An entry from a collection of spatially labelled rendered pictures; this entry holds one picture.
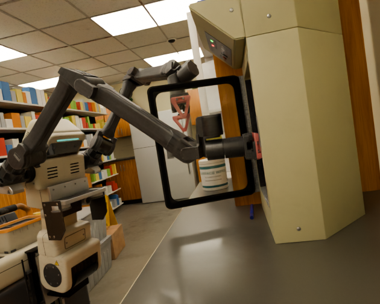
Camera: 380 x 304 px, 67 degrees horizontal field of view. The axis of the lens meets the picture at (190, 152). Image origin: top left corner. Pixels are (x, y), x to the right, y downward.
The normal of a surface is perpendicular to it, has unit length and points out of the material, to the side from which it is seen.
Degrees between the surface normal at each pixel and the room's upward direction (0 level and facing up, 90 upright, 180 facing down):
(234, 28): 90
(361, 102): 90
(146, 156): 90
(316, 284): 0
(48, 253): 90
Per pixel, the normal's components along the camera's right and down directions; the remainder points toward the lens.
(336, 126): 0.58, -0.05
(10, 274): 0.91, -0.12
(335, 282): -0.15, -0.99
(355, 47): -0.15, 0.07
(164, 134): -0.43, 0.04
